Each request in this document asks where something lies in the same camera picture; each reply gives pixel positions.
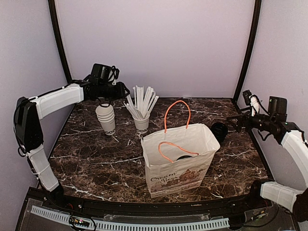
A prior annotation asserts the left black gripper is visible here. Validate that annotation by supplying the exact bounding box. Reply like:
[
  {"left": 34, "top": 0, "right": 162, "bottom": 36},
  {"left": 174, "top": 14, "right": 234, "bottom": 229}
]
[{"left": 99, "top": 81, "right": 130, "bottom": 101}]

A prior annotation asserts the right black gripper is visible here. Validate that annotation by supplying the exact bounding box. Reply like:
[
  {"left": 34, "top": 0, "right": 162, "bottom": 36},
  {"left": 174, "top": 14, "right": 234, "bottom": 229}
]
[{"left": 227, "top": 106, "right": 275, "bottom": 133}]

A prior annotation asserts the black plastic cup lid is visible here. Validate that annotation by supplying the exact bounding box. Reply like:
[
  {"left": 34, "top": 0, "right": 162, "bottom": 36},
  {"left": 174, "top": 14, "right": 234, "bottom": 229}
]
[{"left": 177, "top": 155, "right": 192, "bottom": 161}]

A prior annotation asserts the white printed paper bag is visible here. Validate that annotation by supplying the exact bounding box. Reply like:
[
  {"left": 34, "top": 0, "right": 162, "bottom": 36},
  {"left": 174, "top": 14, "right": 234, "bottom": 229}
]
[{"left": 140, "top": 100, "right": 221, "bottom": 199}]

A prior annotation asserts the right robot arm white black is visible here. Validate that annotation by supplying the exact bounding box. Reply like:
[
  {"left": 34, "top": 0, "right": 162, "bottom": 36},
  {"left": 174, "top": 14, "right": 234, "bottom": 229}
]
[{"left": 227, "top": 90, "right": 308, "bottom": 222}]

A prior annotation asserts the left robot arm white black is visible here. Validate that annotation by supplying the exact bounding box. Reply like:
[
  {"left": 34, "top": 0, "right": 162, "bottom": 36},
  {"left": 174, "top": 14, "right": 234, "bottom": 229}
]
[{"left": 13, "top": 64, "right": 130, "bottom": 210}]

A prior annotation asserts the stack of black lids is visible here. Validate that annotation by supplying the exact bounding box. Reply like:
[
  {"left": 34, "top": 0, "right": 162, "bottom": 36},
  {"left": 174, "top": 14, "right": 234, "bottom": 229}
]
[{"left": 210, "top": 122, "right": 228, "bottom": 144}]

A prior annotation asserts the stack of white paper cups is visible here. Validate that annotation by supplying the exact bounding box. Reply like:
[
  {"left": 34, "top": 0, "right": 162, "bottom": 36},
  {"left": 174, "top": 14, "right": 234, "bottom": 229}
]
[{"left": 95, "top": 103, "right": 116, "bottom": 136}]

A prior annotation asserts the bundle of white wrapped straws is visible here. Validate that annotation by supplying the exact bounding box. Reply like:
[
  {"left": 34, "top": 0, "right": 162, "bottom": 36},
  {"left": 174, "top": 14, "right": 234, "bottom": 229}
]
[{"left": 124, "top": 85, "right": 159, "bottom": 120}]

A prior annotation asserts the white cup holding straws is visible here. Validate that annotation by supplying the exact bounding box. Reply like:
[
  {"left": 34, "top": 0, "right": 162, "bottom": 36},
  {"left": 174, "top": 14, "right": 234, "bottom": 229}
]
[{"left": 132, "top": 115, "right": 150, "bottom": 134}]

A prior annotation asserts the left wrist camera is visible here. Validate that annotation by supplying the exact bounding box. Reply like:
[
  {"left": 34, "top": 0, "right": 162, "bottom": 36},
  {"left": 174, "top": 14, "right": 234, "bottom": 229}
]
[{"left": 107, "top": 65, "right": 120, "bottom": 86}]

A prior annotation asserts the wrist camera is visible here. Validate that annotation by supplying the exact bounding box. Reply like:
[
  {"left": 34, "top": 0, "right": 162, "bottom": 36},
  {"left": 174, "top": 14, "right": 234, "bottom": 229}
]
[
  {"left": 107, "top": 65, "right": 120, "bottom": 86},
  {"left": 243, "top": 90, "right": 260, "bottom": 116}
]

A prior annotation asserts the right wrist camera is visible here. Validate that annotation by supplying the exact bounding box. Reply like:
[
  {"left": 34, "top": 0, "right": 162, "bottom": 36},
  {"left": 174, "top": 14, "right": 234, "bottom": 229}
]
[{"left": 243, "top": 90, "right": 260, "bottom": 116}]

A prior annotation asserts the left black frame post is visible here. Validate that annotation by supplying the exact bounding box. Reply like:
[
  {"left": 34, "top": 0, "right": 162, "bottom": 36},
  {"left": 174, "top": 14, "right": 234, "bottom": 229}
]
[{"left": 48, "top": 0, "right": 72, "bottom": 83}]

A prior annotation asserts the black frame post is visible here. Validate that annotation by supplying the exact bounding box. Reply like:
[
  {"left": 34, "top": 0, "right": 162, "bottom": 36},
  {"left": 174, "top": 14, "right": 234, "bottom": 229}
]
[
  {"left": 233, "top": 0, "right": 262, "bottom": 103},
  {"left": 48, "top": 0, "right": 72, "bottom": 83}
]

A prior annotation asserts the right black frame post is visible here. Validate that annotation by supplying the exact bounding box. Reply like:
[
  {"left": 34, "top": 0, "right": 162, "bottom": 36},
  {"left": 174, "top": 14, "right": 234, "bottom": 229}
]
[{"left": 233, "top": 0, "right": 262, "bottom": 103}]

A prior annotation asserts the white slotted cable duct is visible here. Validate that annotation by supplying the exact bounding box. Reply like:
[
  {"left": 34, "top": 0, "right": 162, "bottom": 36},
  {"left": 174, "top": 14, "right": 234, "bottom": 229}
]
[{"left": 30, "top": 205, "right": 230, "bottom": 231}]

